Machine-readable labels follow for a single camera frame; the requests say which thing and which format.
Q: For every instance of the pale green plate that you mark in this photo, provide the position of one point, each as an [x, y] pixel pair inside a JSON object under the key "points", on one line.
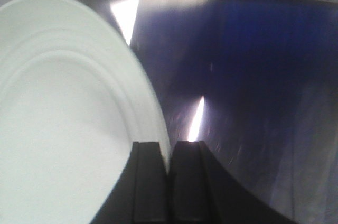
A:
{"points": [[74, 99]]}

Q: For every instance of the stainless steel shelf rack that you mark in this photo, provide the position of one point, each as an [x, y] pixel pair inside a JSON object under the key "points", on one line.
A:
{"points": [[256, 80]]}

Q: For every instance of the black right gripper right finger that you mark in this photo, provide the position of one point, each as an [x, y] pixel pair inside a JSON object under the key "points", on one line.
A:
{"points": [[202, 191]]}

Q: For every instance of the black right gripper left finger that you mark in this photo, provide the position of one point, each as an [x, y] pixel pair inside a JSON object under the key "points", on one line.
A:
{"points": [[140, 195]]}

